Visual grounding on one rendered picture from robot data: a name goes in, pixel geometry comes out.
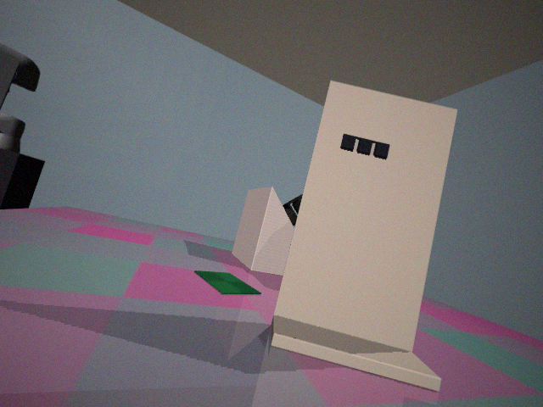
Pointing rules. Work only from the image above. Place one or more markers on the dark green flat square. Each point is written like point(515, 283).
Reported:
point(226, 283)

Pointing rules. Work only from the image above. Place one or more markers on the beige panel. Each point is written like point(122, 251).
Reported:
point(353, 282)

